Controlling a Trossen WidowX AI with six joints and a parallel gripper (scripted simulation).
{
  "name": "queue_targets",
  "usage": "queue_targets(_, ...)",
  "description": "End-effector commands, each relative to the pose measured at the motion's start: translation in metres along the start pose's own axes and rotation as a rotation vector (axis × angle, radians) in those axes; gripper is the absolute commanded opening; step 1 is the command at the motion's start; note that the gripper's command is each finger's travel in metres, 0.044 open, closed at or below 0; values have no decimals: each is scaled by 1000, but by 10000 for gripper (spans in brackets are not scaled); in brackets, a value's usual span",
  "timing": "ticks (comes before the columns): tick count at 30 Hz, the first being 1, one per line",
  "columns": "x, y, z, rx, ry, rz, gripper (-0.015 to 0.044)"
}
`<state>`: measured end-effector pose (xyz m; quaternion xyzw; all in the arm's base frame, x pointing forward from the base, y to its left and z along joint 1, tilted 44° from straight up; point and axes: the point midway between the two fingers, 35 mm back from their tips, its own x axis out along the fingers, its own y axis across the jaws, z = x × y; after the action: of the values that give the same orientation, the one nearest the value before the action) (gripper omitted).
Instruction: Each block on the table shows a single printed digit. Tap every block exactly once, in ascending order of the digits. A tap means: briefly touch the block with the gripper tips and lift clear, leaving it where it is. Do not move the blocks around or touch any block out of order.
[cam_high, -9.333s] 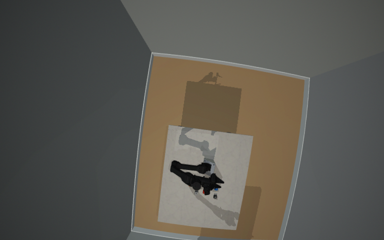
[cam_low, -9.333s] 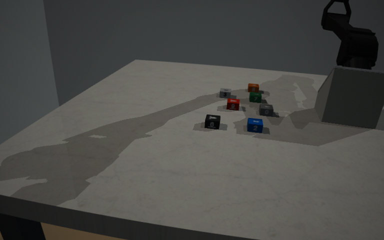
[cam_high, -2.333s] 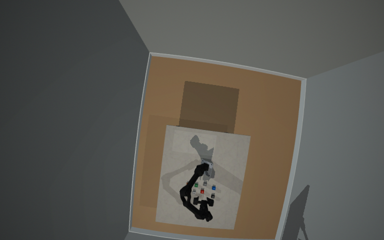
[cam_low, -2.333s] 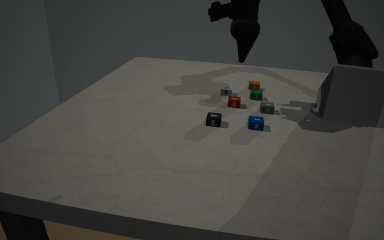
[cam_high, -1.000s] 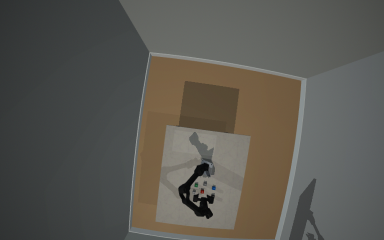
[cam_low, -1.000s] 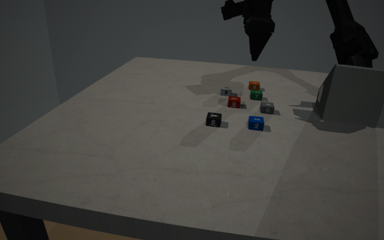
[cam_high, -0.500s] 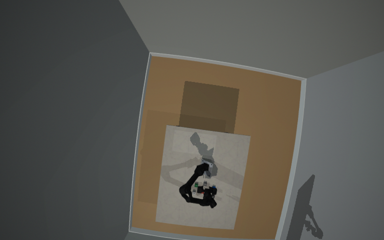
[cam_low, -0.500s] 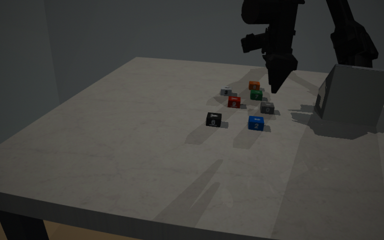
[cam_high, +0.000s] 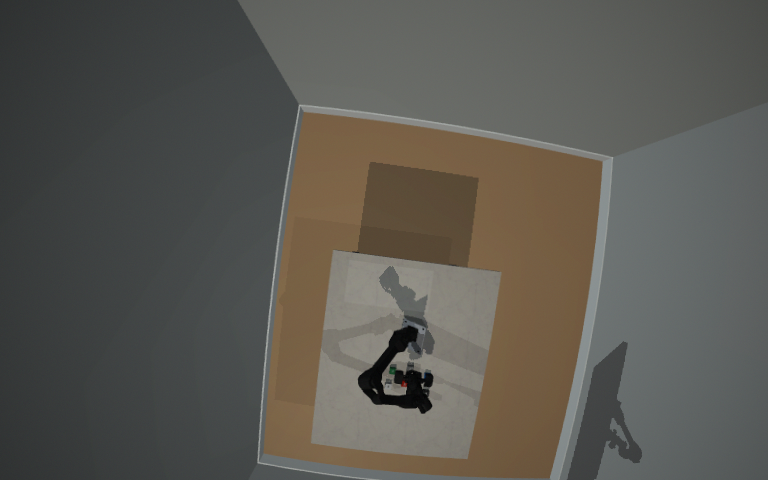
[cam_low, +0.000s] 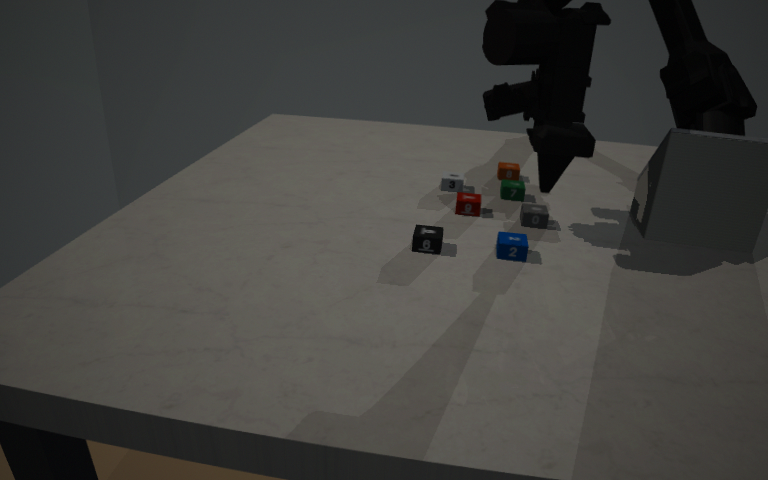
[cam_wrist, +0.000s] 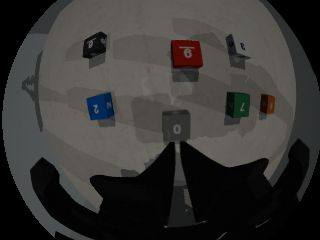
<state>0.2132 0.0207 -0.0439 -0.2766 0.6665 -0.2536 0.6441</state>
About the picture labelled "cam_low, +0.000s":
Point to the green block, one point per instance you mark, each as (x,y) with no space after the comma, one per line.
(512,190)

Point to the red block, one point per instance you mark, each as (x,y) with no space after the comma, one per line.
(468,204)

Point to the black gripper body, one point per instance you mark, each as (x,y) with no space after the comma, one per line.
(561,91)

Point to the orange block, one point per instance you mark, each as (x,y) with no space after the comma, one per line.
(508,171)

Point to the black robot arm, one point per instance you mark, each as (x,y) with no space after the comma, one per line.
(705,90)

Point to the blue block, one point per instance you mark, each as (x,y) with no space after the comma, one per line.
(512,246)

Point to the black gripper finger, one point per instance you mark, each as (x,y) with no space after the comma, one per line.
(551,168)
(530,134)

